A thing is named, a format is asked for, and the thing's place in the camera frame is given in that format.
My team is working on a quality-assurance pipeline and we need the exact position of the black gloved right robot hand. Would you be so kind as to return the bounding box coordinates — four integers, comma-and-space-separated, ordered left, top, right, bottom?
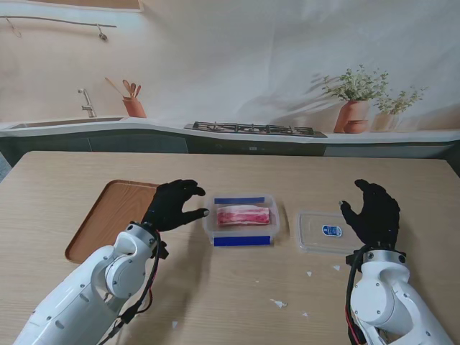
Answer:
340, 178, 402, 249

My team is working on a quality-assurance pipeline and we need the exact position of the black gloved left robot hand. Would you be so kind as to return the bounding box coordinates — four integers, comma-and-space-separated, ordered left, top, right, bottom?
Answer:
142, 179, 211, 233

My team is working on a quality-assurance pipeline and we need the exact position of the clear lid with blue label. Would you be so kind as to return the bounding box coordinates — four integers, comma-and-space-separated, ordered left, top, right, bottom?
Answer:
296, 210, 362, 255

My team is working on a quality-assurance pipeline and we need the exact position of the raw bacon slices stack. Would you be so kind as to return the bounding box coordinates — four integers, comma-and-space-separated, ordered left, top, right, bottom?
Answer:
216, 204, 270, 226

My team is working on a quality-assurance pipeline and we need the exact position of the clear plastic container blue tape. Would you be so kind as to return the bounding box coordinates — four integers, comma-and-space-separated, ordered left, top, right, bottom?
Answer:
203, 193, 281, 248

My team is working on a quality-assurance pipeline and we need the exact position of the brown wooden tray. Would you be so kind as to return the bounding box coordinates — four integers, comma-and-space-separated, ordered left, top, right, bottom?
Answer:
64, 179, 162, 263

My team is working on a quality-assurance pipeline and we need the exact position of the printed kitchen backdrop cloth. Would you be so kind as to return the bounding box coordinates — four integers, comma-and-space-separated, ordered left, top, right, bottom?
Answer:
0, 0, 460, 161

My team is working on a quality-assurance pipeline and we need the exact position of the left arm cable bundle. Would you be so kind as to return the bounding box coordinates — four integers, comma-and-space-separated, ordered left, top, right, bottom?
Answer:
106, 229, 162, 341

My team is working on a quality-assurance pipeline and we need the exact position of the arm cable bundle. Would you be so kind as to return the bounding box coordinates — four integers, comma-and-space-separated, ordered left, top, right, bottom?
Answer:
106, 229, 162, 341
344, 247, 364, 345

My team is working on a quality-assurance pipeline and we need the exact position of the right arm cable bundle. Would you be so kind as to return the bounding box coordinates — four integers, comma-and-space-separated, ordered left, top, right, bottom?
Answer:
344, 247, 364, 345

